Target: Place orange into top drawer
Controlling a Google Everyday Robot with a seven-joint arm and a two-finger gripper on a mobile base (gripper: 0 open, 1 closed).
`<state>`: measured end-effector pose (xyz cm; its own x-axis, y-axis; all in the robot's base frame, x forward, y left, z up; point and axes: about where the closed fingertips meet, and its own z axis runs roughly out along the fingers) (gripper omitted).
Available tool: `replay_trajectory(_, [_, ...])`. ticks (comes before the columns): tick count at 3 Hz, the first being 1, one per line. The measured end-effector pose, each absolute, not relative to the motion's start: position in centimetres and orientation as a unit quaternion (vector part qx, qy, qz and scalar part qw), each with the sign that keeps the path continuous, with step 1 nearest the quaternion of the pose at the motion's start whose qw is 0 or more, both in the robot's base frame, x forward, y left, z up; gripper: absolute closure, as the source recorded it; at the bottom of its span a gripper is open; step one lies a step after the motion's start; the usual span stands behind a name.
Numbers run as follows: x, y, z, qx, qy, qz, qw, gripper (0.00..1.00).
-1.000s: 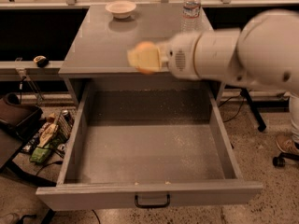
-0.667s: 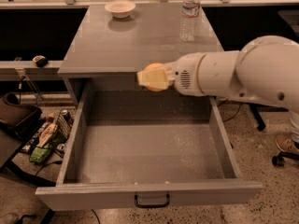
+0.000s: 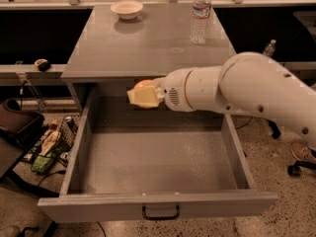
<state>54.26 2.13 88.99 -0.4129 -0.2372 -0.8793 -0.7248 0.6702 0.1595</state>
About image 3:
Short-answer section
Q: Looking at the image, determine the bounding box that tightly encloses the wire basket with snacks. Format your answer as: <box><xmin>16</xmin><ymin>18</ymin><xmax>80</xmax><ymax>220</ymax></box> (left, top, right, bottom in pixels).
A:
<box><xmin>39</xmin><ymin>116</ymin><xmax>78</xmax><ymax>157</ymax></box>

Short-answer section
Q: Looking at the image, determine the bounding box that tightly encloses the grey cabinet with top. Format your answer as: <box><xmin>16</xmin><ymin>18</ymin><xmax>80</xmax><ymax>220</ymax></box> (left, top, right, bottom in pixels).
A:
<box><xmin>61</xmin><ymin>2</ymin><xmax>238</xmax><ymax>114</ymax></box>

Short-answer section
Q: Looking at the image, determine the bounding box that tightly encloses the orange fruit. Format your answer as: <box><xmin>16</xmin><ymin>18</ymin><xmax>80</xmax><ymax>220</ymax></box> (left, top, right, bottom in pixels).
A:
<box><xmin>133</xmin><ymin>80</ymin><xmax>159</xmax><ymax>109</ymax></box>

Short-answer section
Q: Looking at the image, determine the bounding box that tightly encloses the black yellow tape measure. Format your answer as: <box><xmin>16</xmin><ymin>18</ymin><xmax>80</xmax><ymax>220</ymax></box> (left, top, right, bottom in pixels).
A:
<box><xmin>35</xmin><ymin>59</ymin><xmax>51</xmax><ymax>72</ymax></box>

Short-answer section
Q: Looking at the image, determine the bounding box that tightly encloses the white ceramic bowl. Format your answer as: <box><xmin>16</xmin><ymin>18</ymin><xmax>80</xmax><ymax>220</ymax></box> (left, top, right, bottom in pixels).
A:
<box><xmin>111</xmin><ymin>0</ymin><xmax>143</xmax><ymax>20</ymax></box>

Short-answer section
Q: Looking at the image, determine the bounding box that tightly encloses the black drawer handle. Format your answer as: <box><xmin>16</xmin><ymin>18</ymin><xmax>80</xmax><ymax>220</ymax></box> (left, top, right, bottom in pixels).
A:
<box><xmin>142</xmin><ymin>205</ymin><xmax>181</xmax><ymax>221</ymax></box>

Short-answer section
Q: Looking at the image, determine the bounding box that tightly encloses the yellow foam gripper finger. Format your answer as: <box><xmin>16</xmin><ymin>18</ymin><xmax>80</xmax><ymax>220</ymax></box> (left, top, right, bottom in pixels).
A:
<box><xmin>127</xmin><ymin>84</ymin><xmax>164</xmax><ymax>106</ymax></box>

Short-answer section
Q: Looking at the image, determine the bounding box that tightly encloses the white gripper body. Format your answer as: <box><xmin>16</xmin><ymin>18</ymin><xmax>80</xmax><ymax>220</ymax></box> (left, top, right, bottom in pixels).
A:
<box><xmin>154</xmin><ymin>68</ymin><xmax>194</xmax><ymax>112</ymax></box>

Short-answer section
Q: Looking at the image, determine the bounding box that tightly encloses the brown shoe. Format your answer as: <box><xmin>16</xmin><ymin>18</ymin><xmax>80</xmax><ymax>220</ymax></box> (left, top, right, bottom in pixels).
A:
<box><xmin>291</xmin><ymin>142</ymin><xmax>316</xmax><ymax>164</ymax></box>

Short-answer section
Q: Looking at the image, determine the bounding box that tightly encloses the green snack bag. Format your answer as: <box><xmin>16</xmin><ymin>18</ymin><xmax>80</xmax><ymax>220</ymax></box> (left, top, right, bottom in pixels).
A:
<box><xmin>31</xmin><ymin>155</ymin><xmax>54</xmax><ymax>174</ymax></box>

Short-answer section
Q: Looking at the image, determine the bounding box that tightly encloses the black chair caster wheel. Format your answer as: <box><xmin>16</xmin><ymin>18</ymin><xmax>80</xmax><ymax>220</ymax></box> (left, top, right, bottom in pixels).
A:
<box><xmin>287</xmin><ymin>161</ymin><xmax>316</xmax><ymax>177</ymax></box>

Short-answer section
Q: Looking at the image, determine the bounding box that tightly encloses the large clear water bottle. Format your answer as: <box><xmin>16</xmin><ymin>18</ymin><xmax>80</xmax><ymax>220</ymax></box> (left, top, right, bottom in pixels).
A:
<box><xmin>190</xmin><ymin>0</ymin><xmax>212</xmax><ymax>44</ymax></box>

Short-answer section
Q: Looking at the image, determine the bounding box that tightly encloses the open grey top drawer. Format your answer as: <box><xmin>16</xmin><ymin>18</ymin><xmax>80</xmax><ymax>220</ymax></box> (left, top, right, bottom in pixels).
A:
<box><xmin>39</xmin><ymin>88</ymin><xmax>277</xmax><ymax>223</ymax></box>

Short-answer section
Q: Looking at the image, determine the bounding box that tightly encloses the black floor cable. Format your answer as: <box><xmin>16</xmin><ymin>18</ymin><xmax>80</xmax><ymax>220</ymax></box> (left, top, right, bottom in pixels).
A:
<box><xmin>234</xmin><ymin>116</ymin><xmax>255</xmax><ymax>130</ymax></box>

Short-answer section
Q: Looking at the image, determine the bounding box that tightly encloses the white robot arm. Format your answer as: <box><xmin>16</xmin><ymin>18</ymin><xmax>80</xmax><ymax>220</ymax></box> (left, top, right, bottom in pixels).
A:
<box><xmin>127</xmin><ymin>52</ymin><xmax>316</xmax><ymax>148</ymax></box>

